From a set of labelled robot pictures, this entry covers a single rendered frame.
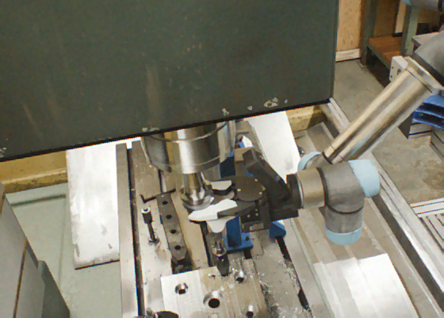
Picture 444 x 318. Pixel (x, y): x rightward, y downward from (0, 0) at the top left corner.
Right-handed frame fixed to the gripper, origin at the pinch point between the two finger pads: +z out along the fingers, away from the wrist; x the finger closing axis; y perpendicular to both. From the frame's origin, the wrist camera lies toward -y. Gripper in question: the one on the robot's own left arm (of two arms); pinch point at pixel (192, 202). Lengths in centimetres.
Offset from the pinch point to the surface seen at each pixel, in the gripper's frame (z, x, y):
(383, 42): -146, 255, 99
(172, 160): 1.0, -8.4, -16.3
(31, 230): 70, 78, 65
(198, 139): -3.7, -9.0, -19.7
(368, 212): -56, 52, 64
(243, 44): -11.5, -14.2, -35.6
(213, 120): -6.3, -13.4, -25.2
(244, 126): -15.0, 35.6, 8.3
